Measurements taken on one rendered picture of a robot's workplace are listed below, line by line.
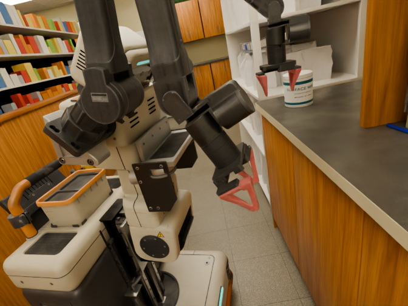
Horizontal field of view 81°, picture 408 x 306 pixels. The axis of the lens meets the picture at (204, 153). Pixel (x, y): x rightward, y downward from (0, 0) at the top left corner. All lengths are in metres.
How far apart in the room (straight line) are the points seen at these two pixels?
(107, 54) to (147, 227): 0.54
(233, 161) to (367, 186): 0.32
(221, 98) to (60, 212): 0.73
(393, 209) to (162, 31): 0.52
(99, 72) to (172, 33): 0.14
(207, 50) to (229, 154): 5.52
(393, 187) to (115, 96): 0.59
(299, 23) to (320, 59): 1.03
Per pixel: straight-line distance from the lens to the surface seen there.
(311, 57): 1.83
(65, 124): 0.54
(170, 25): 0.42
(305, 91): 1.21
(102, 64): 0.46
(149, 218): 0.79
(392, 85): 0.95
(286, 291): 1.57
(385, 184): 0.65
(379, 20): 0.89
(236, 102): 0.41
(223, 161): 0.45
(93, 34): 0.48
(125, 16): 6.11
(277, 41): 0.83
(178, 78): 0.41
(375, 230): 0.69
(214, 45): 5.94
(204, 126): 0.43
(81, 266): 0.92
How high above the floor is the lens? 1.29
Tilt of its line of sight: 24 degrees down
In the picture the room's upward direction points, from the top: 13 degrees counter-clockwise
